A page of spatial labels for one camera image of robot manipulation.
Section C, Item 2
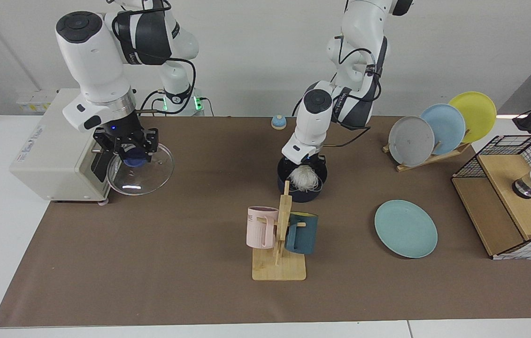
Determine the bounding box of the white vermicelli bundle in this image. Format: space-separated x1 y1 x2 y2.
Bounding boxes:
288 165 323 193

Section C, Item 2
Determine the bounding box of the glass lid blue knob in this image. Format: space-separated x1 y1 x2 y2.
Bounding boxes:
107 142 175 196

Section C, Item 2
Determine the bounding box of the grey plate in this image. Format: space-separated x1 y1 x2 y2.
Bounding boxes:
388 116 436 167

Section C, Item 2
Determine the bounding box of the teal plate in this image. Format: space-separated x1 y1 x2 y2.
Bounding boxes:
374 200 439 259

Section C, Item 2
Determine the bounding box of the wooden plate rack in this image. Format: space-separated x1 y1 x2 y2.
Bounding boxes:
382 142 472 172

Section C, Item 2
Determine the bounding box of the light blue plate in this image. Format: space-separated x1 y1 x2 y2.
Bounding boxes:
419 104 467 155

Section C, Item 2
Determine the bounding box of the yellow plate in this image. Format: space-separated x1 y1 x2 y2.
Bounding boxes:
448 91 498 144

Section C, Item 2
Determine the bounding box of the dark teal cup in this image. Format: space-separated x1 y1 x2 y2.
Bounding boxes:
284 212 318 255

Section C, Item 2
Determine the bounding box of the pale toaster oven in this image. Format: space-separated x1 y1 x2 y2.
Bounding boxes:
10 88 135 206

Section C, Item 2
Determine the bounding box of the pink ribbed cup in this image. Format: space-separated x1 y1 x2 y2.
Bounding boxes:
246 206 279 249

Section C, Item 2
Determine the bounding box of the wooden cup stand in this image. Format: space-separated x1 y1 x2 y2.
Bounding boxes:
252 180 307 281

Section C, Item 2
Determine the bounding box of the brown table cloth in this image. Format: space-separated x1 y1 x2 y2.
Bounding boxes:
0 116 531 328

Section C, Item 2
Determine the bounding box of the black pot blue handle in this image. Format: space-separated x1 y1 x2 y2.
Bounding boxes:
277 155 328 203

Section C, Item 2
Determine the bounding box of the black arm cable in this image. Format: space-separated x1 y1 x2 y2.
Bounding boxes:
106 0 198 115
322 33 384 149

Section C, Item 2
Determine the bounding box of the white wall socket strip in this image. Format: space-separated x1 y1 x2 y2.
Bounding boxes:
15 89 59 113

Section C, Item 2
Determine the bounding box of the wire basket wooden floor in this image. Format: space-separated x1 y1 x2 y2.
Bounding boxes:
452 134 531 260

